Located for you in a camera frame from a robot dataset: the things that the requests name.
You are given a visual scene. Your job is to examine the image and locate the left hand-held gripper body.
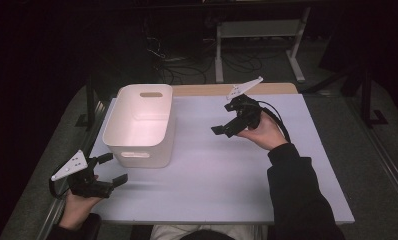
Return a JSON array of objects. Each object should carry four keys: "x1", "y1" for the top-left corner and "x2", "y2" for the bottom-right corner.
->
[{"x1": 50, "y1": 149, "x2": 115, "y2": 199}]

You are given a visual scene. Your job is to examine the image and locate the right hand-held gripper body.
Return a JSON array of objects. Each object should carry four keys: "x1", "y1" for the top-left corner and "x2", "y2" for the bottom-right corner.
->
[{"x1": 222, "y1": 76, "x2": 265, "y2": 139}]

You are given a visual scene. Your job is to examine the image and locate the white plastic storage bin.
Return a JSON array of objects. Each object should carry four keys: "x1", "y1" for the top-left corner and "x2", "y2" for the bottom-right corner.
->
[{"x1": 102, "y1": 83, "x2": 177, "y2": 169}]

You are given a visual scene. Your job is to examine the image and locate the person's right hand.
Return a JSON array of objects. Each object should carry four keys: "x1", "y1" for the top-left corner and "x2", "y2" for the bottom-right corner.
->
[{"x1": 236, "y1": 111, "x2": 290, "y2": 152}]

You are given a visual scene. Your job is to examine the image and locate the person's left hand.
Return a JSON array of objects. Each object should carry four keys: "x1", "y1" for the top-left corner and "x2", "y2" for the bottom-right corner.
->
[{"x1": 59, "y1": 191, "x2": 103, "y2": 231}]

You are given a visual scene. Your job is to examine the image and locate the black metal stand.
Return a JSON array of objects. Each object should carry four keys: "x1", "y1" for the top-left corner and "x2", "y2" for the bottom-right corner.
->
[
  {"x1": 302, "y1": 59, "x2": 390, "y2": 130},
  {"x1": 74, "y1": 75, "x2": 101, "y2": 132}
]

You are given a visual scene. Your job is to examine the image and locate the person's light trousers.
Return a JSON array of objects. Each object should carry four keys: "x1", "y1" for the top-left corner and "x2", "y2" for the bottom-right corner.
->
[{"x1": 149, "y1": 224, "x2": 270, "y2": 240}]

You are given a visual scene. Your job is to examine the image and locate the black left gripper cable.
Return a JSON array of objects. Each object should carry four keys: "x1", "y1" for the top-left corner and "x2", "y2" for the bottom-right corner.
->
[{"x1": 48, "y1": 162, "x2": 71, "y2": 200}]

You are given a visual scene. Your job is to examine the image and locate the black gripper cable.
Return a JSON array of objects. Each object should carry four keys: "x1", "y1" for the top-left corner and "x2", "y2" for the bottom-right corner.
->
[
  {"x1": 257, "y1": 99, "x2": 292, "y2": 145},
  {"x1": 48, "y1": 162, "x2": 71, "y2": 200}
]

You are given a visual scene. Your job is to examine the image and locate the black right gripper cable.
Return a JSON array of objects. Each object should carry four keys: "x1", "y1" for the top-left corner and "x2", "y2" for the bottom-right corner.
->
[{"x1": 257, "y1": 99, "x2": 292, "y2": 145}]

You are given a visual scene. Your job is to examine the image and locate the tangle of floor cables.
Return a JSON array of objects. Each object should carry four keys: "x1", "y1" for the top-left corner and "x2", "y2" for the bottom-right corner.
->
[{"x1": 146, "y1": 34, "x2": 265, "y2": 85}]

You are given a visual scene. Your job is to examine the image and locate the white metal table frame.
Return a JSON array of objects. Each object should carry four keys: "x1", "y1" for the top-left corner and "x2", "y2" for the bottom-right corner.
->
[{"x1": 214, "y1": 6, "x2": 312, "y2": 84}]

